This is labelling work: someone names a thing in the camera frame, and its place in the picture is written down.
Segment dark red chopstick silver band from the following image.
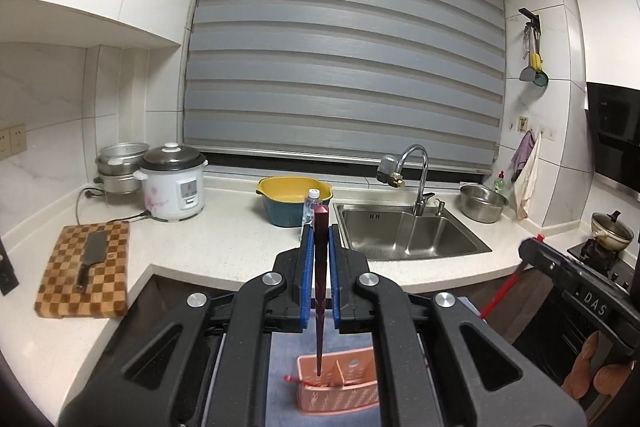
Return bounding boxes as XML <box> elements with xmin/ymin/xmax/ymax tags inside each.
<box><xmin>314</xmin><ymin>205</ymin><xmax>329</xmax><ymax>377</ymax></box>

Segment bright red chopstick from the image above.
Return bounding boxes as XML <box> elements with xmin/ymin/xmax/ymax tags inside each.
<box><xmin>480</xmin><ymin>254</ymin><xmax>528</xmax><ymax>320</ymax></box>

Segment chrome kitchen faucet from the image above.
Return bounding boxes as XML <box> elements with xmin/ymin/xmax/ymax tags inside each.
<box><xmin>375</xmin><ymin>143</ymin><xmax>436</xmax><ymax>217</ymax></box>

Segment hanging kitchen utensils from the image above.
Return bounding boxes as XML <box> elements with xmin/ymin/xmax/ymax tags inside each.
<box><xmin>518</xmin><ymin>8</ymin><xmax>549</xmax><ymax>88</ymax></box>

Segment person's right hand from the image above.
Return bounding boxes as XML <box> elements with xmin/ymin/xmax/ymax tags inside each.
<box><xmin>561</xmin><ymin>332</ymin><xmax>637</xmax><ymax>425</ymax></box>

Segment black gas stove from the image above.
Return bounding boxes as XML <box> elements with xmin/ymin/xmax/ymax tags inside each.
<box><xmin>567</xmin><ymin>239</ymin><xmax>634</xmax><ymax>294</ymax></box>

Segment stainless steel sink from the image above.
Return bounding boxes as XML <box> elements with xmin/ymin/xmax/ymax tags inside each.
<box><xmin>336</xmin><ymin>204</ymin><xmax>491</xmax><ymax>261</ymax></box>

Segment clear water bottle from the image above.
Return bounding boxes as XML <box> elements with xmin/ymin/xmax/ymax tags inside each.
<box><xmin>302</xmin><ymin>187</ymin><xmax>322</xmax><ymax>227</ymax></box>

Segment blue-grey fleece mat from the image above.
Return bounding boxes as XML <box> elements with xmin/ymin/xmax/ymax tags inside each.
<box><xmin>207</xmin><ymin>296</ymin><xmax>484</xmax><ymax>427</ymax></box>

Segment pot with lid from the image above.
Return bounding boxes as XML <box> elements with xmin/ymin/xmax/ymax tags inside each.
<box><xmin>590</xmin><ymin>210</ymin><xmax>634</xmax><ymax>251</ymax></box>

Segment yellow and teal colander basin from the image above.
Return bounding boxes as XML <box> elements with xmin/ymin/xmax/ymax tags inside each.
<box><xmin>256</xmin><ymin>176</ymin><xmax>333</xmax><ymax>228</ymax></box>

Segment pink perforated utensil holder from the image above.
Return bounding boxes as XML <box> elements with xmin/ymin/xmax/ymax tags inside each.
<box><xmin>295</xmin><ymin>347</ymin><xmax>378</xmax><ymax>416</ymax></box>

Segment sink soap dispenser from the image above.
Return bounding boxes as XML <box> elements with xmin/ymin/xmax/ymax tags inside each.
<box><xmin>435</xmin><ymin>197</ymin><xmax>445</xmax><ymax>216</ymax></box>

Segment cream hanging towel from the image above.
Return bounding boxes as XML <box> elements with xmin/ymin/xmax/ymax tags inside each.
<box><xmin>513</xmin><ymin>132</ymin><xmax>542</xmax><ymax>220</ymax></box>

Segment stainless steel bowl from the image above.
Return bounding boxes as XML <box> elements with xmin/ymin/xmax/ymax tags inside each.
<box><xmin>459</xmin><ymin>184</ymin><xmax>508</xmax><ymax>225</ymax></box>

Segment green dish soap bottle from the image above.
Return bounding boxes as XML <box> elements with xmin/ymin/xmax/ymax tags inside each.
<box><xmin>494</xmin><ymin>170</ymin><xmax>506</xmax><ymax>195</ymax></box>

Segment purple hanging cloth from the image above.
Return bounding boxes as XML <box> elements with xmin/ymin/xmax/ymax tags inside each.
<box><xmin>510</xmin><ymin>130</ymin><xmax>536</xmax><ymax>183</ymax></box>

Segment white rice cooker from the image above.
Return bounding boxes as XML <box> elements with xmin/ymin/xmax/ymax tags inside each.
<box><xmin>134</xmin><ymin>142</ymin><xmax>208</xmax><ymax>221</ymax></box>

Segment black range hood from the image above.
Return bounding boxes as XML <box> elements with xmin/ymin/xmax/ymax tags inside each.
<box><xmin>587</xmin><ymin>82</ymin><xmax>640</xmax><ymax>193</ymax></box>

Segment checkered wooden cutting board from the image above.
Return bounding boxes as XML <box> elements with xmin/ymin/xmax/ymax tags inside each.
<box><xmin>34</xmin><ymin>220</ymin><xmax>130</xmax><ymax>319</ymax></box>

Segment grey zebra window blind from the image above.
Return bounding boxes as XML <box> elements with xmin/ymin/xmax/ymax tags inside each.
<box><xmin>183</xmin><ymin>0</ymin><xmax>506</xmax><ymax>174</ymax></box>

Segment cleaver knife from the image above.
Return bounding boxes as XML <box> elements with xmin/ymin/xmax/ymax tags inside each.
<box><xmin>76</xmin><ymin>231</ymin><xmax>108</xmax><ymax>293</ymax></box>

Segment stacked steel steamer pots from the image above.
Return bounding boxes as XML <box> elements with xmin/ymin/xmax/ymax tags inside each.
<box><xmin>94</xmin><ymin>142</ymin><xmax>149</xmax><ymax>195</ymax></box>

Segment black power cable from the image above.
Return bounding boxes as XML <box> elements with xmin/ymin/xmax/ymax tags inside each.
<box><xmin>75</xmin><ymin>185</ymin><xmax>151</xmax><ymax>226</ymax></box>

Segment wall power socket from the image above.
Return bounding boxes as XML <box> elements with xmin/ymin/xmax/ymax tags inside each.
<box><xmin>0</xmin><ymin>124</ymin><xmax>27</xmax><ymax>160</ymax></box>

